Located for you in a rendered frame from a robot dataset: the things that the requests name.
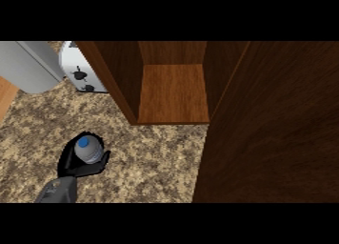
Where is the blue-capped water bottle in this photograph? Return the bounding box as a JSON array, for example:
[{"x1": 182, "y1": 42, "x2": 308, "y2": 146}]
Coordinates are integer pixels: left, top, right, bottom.
[{"x1": 73, "y1": 134, "x2": 105, "y2": 165}]

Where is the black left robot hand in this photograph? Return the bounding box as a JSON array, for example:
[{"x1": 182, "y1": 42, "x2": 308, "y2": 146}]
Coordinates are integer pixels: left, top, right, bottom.
[{"x1": 55, "y1": 131, "x2": 111, "y2": 179}]

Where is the white toaster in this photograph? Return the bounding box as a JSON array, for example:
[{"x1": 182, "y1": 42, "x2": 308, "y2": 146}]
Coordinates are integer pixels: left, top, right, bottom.
[{"x1": 57, "y1": 41, "x2": 108, "y2": 93}]

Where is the brown wooden cabinet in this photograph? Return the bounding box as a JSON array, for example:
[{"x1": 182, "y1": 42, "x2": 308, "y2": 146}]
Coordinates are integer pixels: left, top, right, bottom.
[{"x1": 74, "y1": 41, "x2": 250, "y2": 126}]

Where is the brown wooden cabinet door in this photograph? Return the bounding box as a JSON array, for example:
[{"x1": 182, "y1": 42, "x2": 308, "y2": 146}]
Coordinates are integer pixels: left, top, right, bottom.
[{"x1": 191, "y1": 41, "x2": 339, "y2": 204}]

